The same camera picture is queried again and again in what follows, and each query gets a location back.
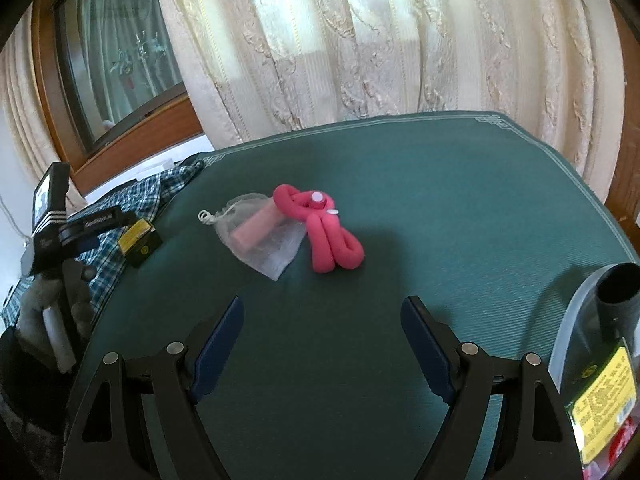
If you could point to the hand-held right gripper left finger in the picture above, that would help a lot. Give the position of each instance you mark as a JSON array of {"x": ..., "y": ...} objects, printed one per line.
[{"x": 220, "y": 350}]

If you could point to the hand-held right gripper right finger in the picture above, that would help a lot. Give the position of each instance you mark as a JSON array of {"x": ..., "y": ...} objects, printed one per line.
[{"x": 425, "y": 350}]

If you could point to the brown wooden frame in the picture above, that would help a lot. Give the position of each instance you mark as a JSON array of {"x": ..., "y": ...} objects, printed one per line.
[{"x": 625, "y": 160}]

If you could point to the small green box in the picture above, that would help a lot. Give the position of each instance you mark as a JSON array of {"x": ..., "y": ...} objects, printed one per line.
[{"x": 145, "y": 250}]

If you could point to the blue plaid cloth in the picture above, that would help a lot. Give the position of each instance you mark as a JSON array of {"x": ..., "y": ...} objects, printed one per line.
[{"x": 150, "y": 195}]

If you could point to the wide cream embroidered curtain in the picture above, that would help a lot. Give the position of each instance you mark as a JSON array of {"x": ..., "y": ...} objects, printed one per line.
[{"x": 350, "y": 35}]

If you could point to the large green box yellow label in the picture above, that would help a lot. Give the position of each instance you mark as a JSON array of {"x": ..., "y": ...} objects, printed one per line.
[{"x": 605, "y": 395}]

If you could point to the narrow cream curtain panel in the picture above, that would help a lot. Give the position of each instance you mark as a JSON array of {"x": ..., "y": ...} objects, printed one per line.
[{"x": 20, "y": 125}]

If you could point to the pink foam hair curler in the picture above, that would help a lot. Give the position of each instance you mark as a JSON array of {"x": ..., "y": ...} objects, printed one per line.
[{"x": 325, "y": 245}]

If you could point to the red glue packet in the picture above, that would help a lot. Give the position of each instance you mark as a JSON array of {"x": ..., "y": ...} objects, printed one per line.
[{"x": 625, "y": 435}]

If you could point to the brown wooden framed window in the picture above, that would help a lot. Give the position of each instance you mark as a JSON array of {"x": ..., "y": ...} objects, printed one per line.
[{"x": 140, "y": 130}]

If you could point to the clear bag with yellow label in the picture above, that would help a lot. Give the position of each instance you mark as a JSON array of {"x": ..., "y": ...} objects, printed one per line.
[{"x": 565, "y": 360}]

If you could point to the pale pink foam roll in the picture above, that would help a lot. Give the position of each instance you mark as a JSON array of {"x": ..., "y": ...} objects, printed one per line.
[{"x": 250, "y": 232}]

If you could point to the person's left hand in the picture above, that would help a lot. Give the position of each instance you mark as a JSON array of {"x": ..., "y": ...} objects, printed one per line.
[{"x": 35, "y": 300}]

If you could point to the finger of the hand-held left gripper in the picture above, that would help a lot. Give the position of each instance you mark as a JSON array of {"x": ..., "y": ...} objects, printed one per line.
[{"x": 95, "y": 225}]

